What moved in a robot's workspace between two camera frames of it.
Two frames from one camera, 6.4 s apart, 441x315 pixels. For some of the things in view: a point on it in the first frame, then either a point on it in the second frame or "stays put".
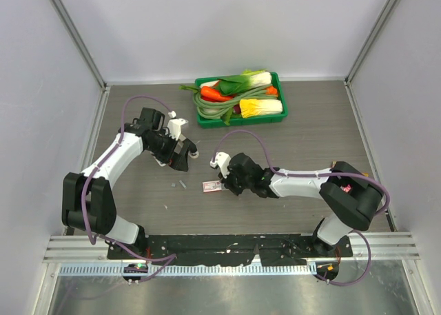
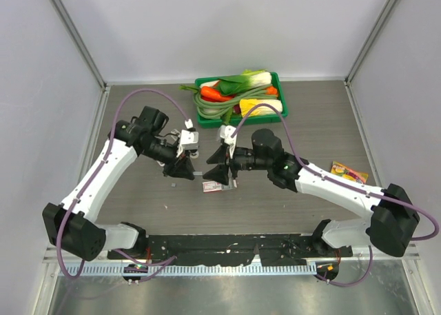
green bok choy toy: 247,80 stays put
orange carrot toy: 209,94 stays put
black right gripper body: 235,183 to 246,159
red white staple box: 211,186 stays put
